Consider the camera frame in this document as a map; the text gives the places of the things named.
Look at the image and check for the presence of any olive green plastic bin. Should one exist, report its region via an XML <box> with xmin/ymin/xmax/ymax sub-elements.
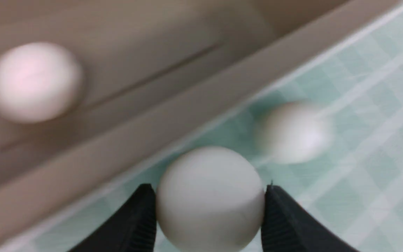
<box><xmin>0</xmin><ymin>0</ymin><xmax>399</xmax><ymax>244</ymax></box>

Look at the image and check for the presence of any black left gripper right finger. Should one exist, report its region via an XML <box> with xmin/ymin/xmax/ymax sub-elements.
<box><xmin>261</xmin><ymin>184</ymin><xmax>357</xmax><ymax>252</ymax></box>

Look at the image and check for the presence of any green checkered table cloth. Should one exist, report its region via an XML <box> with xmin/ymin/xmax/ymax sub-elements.
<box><xmin>0</xmin><ymin>4</ymin><xmax>403</xmax><ymax>252</ymax></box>

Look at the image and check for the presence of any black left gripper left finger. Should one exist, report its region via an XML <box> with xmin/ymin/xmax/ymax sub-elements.
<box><xmin>70</xmin><ymin>183</ymin><xmax>157</xmax><ymax>252</ymax></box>

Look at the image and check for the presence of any white ping-pong ball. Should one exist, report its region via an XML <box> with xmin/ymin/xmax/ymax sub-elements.
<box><xmin>156</xmin><ymin>146</ymin><xmax>264</xmax><ymax>252</ymax></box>
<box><xmin>256</xmin><ymin>101</ymin><xmax>335</xmax><ymax>165</ymax></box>
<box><xmin>0</xmin><ymin>42</ymin><xmax>85</xmax><ymax>124</ymax></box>

